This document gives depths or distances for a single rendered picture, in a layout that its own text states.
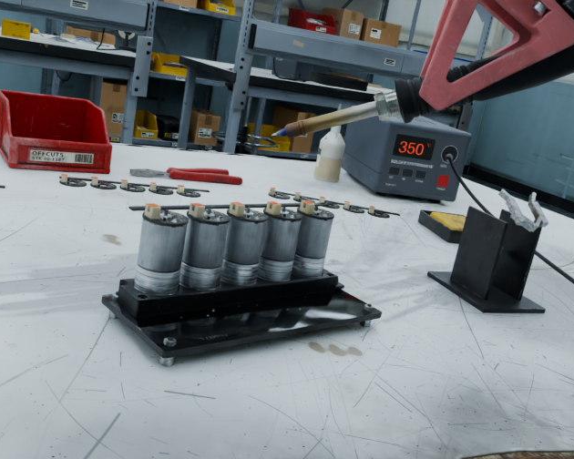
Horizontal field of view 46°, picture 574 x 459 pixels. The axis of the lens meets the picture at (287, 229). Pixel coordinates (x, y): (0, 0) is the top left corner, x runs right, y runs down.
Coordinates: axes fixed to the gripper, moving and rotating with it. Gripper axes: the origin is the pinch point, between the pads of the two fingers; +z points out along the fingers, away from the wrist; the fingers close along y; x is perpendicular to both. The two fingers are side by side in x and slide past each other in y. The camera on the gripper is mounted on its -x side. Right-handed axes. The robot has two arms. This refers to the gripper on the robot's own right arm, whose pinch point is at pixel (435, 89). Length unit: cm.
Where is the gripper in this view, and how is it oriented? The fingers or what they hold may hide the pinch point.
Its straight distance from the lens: 38.5
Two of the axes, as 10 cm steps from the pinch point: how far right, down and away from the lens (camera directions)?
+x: 7.7, 6.3, 0.9
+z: -6.3, 7.3, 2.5
